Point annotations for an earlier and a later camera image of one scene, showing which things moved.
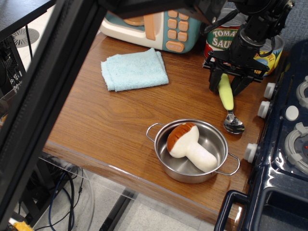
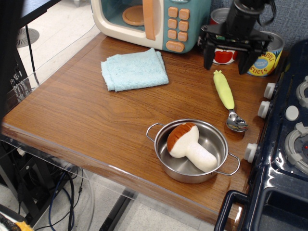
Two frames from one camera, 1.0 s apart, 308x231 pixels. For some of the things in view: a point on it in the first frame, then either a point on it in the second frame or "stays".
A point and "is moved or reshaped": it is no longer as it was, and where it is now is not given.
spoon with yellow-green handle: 231,124 is moved or reshaped
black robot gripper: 240,59 to 240,31
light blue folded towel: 135,69 stays
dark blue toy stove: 277,197 stays
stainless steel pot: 192,150 stays
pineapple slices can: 272,59 stays
